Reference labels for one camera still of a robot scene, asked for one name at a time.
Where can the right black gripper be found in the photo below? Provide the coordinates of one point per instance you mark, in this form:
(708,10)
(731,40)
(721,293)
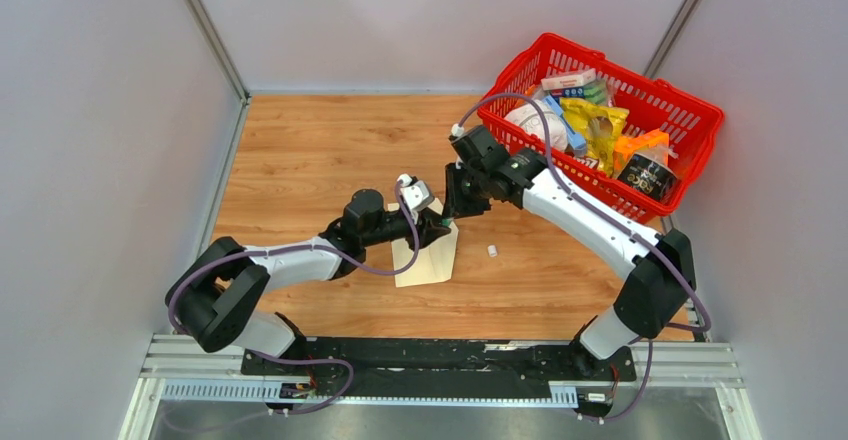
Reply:
(455,205)

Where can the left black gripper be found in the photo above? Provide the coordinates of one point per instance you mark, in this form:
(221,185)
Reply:
(427,227)

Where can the cream paper envelope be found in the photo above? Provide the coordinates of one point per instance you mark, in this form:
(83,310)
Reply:
(434,264)

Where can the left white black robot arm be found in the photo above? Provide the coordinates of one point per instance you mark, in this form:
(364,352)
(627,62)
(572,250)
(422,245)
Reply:
(215,300)

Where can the white round pouch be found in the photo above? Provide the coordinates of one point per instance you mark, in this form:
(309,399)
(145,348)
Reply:
(527,118)

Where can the blue flat package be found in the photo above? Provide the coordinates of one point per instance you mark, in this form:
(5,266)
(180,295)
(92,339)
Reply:
(577,144)

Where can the yellow snack bag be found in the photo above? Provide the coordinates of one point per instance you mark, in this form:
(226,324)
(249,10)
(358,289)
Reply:
(600,125)

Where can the white red box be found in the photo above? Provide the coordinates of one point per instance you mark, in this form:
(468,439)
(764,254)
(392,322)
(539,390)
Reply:
(569,80)

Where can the green blue packet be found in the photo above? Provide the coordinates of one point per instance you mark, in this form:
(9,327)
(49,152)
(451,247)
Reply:
(596,92)

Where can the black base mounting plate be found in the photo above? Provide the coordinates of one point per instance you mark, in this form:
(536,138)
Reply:
(439,368)

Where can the orange package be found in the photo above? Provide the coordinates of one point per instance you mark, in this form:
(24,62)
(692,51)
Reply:
(654,145)

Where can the black round can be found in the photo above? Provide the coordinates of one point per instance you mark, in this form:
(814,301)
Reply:
(648,177)

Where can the red plastic shopping basket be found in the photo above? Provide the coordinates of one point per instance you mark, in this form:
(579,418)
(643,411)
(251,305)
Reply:
(692,124)

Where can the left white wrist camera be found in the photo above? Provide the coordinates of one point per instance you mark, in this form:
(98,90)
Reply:
(415,193)

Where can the aluminium frame rail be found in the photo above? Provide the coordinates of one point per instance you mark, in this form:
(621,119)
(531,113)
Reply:
(172,359)

